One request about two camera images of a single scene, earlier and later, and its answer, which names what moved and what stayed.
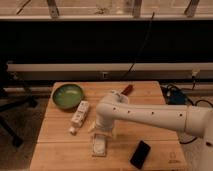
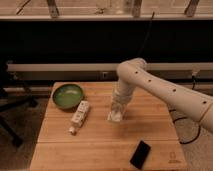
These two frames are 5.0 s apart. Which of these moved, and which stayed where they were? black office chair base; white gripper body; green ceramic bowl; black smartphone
Moved: white gripper body
Stayed: green ceramic bowl; black smartphone; black office chair base
